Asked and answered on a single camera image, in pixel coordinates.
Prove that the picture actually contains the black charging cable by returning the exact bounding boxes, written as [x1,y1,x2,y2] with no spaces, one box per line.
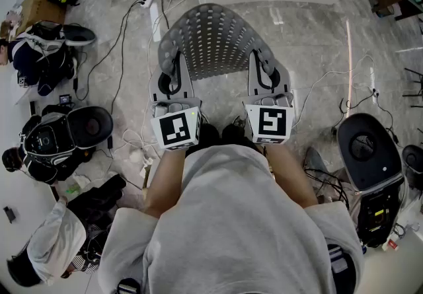
[340,87,401,145]
[74,0,146,115]

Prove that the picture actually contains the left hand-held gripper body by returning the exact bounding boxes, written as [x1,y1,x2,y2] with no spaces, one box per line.
[150,97,203,151]

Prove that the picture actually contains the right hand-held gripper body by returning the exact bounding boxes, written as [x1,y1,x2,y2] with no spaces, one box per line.
[243,91,295,145]

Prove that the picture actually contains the person's left forearm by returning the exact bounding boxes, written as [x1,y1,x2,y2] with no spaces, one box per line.
[143,147,189,219]

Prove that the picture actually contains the black metal chair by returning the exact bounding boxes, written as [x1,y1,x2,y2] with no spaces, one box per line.
[403,67,423,108]

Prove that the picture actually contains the person's grey sweatshirt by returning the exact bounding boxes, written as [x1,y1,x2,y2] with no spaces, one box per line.
[98,143,364,294]

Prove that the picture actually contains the grey perforated bath mat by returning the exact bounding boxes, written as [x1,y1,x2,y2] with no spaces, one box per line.
[157,3,282,83]

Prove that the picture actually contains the white table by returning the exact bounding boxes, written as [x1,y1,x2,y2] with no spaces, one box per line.
[0,64,100,294]
[363,186,423,294]

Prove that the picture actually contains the person's black trousers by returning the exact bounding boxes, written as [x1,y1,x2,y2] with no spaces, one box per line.
[198,122,264,157]

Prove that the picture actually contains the person's right forearm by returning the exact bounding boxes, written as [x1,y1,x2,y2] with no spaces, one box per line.
[264,143,320,211]

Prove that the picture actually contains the brown cardboard box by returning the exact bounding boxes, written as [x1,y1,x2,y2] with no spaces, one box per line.
[15,0,67,38]

